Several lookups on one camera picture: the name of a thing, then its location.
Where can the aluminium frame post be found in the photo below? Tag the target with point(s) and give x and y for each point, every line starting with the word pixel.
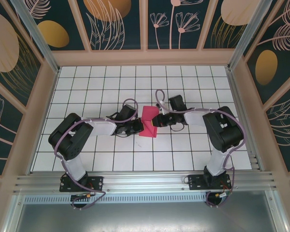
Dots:
pixel 246 31
pixel 38 41

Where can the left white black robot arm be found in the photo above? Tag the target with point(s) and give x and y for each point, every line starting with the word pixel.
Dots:
pixel 101 126

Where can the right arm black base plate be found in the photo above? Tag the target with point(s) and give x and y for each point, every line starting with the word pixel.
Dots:
pixel 194 182

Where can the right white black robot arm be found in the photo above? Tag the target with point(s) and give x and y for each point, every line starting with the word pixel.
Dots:
pixel 195 118

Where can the pink paper sheet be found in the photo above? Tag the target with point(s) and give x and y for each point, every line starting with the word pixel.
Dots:
pixel 148 133

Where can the grey metal sheet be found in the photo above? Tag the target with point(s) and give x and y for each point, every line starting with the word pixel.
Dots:
pixel 145 217

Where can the long aluminium mounting rail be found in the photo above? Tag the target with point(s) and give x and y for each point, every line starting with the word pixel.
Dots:
pixel 145 181

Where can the aluminium side rail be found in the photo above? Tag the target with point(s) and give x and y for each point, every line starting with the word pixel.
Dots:
pixel 241 116

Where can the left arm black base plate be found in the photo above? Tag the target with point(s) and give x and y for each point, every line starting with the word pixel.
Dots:
pixel 97 182

